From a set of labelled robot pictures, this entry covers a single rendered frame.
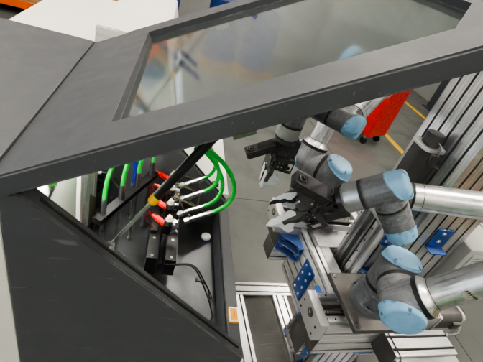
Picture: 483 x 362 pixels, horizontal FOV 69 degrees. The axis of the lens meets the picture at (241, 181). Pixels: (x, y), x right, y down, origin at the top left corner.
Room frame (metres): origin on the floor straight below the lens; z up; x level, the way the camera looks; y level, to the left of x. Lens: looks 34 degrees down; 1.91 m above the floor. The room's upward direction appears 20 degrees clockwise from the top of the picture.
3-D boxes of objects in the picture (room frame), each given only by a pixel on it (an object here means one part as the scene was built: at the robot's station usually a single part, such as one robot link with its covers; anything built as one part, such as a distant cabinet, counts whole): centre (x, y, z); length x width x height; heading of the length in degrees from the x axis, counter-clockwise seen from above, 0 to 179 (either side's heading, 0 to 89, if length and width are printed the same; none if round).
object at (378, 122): (5.05, -1.32, 0.43); 0.70 x 0.46 x 0.86; 47
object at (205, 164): (1.54, 0.24, 0.96); 0.70 x 0.22 x 0.03; 17
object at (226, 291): (0.90, -0.05, 0.87); 0.62 x 0.04 x 0.16; 17
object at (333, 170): (1.33, -0.36, 1.20); 0.13 x 0.12 x 0.14; 66
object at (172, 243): (0.94, 0.21, 0.91); 0.34 x 0.10 x 0.15; 17
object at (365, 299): (0.87, -0.55, 1.09); 0.15 x 0.15 x 0.10
